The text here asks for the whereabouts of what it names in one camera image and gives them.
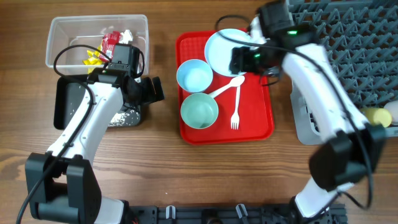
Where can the green bowl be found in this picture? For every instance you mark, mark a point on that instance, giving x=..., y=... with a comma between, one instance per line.
x=199, y=111

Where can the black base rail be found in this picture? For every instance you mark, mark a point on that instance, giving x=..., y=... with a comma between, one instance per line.
x=267, y=214

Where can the red serving tray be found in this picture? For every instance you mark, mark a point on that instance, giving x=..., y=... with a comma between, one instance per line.
x=255, y=109

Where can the yellow snack wrapper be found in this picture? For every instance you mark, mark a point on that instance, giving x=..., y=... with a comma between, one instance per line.
x=94, y=57

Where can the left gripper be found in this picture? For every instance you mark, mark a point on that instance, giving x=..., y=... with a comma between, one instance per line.
x=149, y=97

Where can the red snack wrapper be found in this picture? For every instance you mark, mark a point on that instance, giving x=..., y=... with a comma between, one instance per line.
x=109, y=42

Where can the white napkin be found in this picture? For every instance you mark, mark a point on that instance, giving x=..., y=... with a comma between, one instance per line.
x=126, y=37

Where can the white rice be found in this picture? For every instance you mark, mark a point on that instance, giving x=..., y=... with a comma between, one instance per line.
x=125, y=119

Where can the white plastic fork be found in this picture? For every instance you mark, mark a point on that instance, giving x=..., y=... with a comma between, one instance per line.
x=235, y=117

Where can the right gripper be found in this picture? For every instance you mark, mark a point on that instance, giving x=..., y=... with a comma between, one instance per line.
x=239, y=61

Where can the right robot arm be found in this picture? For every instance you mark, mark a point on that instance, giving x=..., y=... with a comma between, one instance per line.
x=350, y=145

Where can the white plastic spoon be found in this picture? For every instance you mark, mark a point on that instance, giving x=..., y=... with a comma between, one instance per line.
x=235, y=82

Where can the white plastic cup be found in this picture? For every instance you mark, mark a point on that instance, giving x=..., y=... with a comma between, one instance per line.
x=392, y=107

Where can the clear plastic bin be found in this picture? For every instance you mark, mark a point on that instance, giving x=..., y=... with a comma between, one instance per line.
x=89, y=30

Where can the black plastic tray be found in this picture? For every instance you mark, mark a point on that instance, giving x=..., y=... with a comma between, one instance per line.
x=68, y=98

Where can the yellow plastic cup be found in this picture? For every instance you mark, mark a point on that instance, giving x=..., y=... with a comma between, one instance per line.
x=378, y=116

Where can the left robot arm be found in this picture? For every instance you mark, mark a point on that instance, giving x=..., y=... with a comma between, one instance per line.
x=61, y=184

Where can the grey dishwasher rack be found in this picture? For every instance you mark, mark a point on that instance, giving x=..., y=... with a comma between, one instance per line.
x=360, y=38

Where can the light blue bowl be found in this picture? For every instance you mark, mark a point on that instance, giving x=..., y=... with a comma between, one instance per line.
x=194, y=76

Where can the light blue plate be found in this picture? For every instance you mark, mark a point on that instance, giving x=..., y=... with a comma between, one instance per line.
x=218, y=51

